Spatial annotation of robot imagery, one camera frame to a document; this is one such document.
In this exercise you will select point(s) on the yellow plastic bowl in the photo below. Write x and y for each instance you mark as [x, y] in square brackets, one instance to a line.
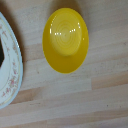
[65, 40]

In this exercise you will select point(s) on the white floral rimmed plate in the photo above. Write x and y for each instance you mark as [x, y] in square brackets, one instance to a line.
[12, 66]

